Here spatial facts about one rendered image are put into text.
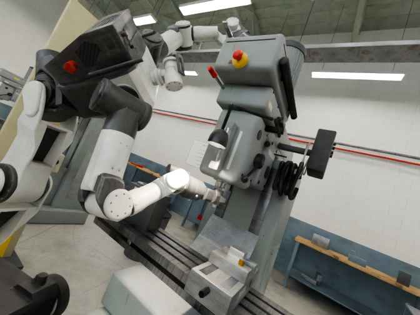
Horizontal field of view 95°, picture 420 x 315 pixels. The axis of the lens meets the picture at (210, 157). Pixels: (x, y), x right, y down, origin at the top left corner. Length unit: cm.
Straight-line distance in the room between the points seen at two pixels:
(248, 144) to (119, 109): 48
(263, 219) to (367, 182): 414
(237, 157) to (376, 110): 511
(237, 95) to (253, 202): 64
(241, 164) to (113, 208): 48
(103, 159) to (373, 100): 568
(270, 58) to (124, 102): 52
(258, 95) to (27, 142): 89
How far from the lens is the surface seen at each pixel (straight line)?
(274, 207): 119
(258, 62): 81
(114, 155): 56
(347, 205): 506
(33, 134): 93
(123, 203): 56
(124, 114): 60
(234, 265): 78
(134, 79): 71
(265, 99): 82
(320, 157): 104
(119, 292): 87
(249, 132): 81
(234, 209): 125
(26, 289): 121
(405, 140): 558
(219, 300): 69
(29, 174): 97
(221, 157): 78
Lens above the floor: 129
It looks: 6 degrees up
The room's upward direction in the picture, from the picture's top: 21 degrees clockwise
